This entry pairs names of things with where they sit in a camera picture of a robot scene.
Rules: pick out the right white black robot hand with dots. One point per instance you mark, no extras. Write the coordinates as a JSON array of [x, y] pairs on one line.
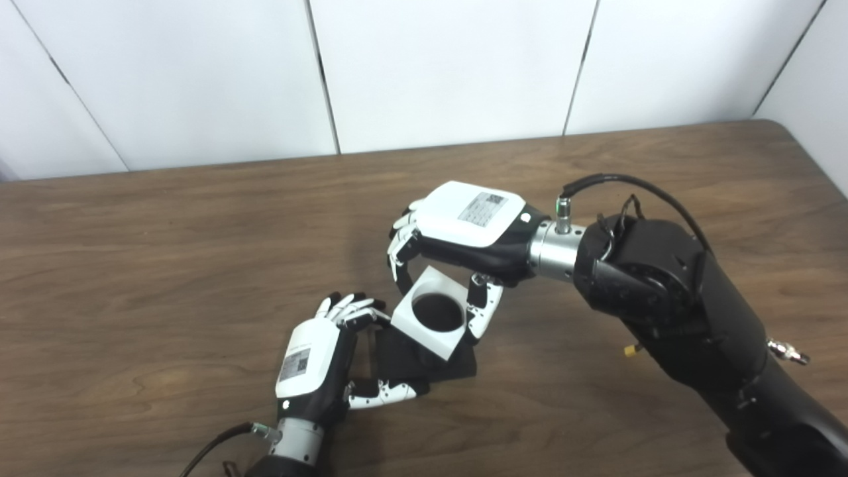
[[464, 222]]

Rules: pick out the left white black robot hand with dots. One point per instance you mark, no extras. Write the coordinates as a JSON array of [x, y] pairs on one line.
[[308, 361]]

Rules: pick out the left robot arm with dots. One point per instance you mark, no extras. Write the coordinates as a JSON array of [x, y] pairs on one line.
[[295, 444]]

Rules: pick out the white square piece with hole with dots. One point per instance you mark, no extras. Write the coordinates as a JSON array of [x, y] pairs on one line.
[[434, 341]]

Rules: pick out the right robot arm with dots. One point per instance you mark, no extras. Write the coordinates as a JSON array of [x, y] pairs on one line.
[[682, 311]]

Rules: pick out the black peg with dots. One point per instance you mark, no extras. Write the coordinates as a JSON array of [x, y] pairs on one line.
[[404, 358]]

